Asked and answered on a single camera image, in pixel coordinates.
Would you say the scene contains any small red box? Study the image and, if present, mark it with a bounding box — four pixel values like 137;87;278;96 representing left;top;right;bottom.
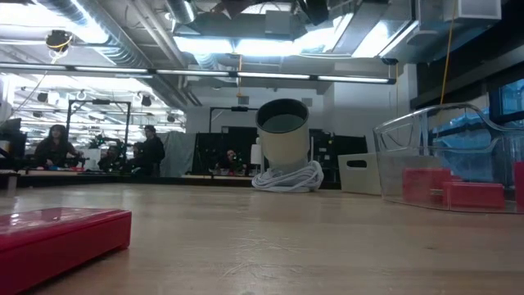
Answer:
440;182;506;210
402;167;452;205

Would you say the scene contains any red case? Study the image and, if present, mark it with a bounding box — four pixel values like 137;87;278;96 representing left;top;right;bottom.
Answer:
0;206;133;295

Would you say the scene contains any long LED light bar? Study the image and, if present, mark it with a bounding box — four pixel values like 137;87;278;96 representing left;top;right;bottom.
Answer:
0;61;397;85

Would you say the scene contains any black partition panel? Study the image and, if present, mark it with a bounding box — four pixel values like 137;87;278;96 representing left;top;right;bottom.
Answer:
192;125;369;181

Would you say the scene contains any white round cup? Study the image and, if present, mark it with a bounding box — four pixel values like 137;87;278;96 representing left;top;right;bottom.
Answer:
254;98;310;173

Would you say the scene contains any grey curtain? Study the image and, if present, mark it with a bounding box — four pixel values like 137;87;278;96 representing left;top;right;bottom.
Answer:
157;130;197;178

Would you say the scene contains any white vented box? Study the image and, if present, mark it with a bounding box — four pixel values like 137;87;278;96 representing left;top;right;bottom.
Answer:
444;0;503;21

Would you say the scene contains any black monitor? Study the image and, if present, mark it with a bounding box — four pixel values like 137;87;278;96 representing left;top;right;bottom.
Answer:
0;117;28;159

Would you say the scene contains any yellow hanging cable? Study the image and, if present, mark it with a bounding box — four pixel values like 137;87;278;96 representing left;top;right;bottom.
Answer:
440;0;459;106

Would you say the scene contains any silver ceiling air duct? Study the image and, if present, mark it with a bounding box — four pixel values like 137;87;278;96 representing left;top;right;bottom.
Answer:
36;0;148;69

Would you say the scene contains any grey plastic handled bin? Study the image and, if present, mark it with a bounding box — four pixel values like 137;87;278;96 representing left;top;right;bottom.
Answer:
337;152;442;197

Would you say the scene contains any black metal rig frame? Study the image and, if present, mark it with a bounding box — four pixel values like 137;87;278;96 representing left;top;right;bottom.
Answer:
65;98;133;165

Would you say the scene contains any white coiled cable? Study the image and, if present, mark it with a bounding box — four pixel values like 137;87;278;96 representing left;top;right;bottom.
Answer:
251;160;325;194

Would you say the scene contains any yellow cable reel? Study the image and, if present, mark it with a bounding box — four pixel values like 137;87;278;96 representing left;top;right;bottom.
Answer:
43;29;75;54

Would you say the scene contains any glass window wall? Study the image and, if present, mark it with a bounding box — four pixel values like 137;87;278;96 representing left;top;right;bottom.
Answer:
486;77;524;124

